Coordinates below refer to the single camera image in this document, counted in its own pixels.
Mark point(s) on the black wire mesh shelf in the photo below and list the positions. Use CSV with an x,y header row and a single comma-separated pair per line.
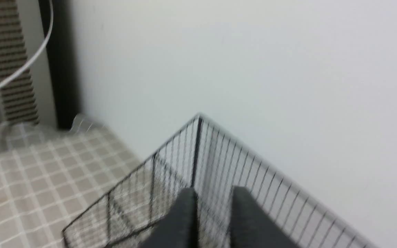
x,y
205,157

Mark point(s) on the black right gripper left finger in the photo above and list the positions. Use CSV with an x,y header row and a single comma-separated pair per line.
x,y
178,229

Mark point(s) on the grey checkered tablecloth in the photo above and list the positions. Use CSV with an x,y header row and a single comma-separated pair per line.
x,y
76,189

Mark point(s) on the black vertical post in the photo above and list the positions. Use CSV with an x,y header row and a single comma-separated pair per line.
x,y
62,65

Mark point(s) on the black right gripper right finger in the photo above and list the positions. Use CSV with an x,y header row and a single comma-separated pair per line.
x,y
251,227

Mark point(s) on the striped vent panel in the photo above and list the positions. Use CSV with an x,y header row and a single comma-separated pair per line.
x,y
17,99

